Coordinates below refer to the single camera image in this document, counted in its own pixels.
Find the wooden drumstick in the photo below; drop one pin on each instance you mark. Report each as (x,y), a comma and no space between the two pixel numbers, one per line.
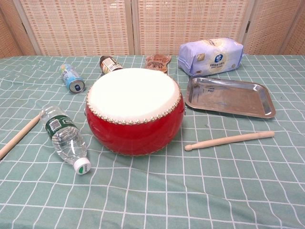
(228,140)
(19,137)

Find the red drum white skin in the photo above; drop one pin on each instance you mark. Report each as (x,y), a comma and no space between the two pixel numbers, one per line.
(133,95)

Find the silver metal tray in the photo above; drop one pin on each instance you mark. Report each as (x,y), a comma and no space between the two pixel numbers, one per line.
(226,97)

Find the brown snack pouch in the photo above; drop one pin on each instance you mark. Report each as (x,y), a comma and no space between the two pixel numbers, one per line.
(156,62)

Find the dark brown glass bottle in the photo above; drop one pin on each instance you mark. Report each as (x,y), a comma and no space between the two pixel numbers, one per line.
(108,64)

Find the green checked tablecloth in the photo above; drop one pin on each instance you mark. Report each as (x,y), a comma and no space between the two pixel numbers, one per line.
(166,190)

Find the pale blue tissue pack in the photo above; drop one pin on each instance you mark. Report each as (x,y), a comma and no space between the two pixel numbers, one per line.
(209,57)

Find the blue drink can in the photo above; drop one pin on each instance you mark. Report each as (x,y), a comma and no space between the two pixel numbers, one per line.
(71,78)

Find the clear water bottle green label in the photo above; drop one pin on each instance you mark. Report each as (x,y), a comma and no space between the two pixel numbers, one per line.
(64,136)

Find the bamboo folding screen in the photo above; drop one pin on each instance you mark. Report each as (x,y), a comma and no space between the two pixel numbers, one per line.
(71,23)

